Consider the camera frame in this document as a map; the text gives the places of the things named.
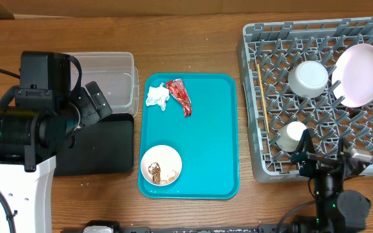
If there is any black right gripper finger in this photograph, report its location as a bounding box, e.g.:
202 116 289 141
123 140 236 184
290 129 316 162
337 137 352 160

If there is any white paper cup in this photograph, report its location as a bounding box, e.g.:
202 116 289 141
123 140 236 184
277 121 307 152

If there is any white napkin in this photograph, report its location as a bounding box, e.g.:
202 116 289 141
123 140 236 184
145 83 170 111

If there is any grey bowl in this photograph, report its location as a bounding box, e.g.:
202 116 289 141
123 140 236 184
288 61 328 98

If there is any red snack wrapper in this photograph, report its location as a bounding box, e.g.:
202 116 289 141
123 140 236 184
166 78 192 118

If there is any pink bowl with rice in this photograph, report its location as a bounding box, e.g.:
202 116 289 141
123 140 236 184
140 145 183 186

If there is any white round plate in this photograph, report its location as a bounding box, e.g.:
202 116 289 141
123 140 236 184
331 43 373 107

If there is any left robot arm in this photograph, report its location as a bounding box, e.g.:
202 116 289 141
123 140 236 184
0 51 112 232

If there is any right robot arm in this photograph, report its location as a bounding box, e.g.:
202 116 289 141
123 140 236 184
275 129 372 232

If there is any grey dishwasher rack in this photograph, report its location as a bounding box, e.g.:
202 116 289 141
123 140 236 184
238 17 373 183

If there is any clear plastic bin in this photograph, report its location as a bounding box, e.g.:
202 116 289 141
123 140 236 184
70 52 139 117

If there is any black tray bin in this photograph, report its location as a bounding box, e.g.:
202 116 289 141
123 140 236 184
54 113 134 177

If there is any teal plastic tray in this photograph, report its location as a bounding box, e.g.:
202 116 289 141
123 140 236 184
138 72 240 199

